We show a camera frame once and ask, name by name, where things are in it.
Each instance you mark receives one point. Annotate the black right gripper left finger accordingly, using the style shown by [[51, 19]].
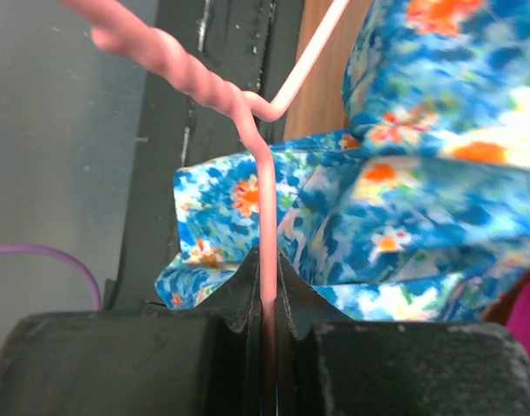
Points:
[[203, 361]]

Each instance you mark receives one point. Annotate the magenta cloth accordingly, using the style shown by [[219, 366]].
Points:
[[527, 320]]

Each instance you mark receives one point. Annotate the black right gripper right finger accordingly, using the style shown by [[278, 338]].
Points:
[[329, 364]]

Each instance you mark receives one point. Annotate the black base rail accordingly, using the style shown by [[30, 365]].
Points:
[[250, 43]]

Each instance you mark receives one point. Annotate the blue floral cloth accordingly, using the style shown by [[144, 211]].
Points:
[[420, 209]]

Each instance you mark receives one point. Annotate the pink wire hanger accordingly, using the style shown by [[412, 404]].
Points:
[[117, 30]]

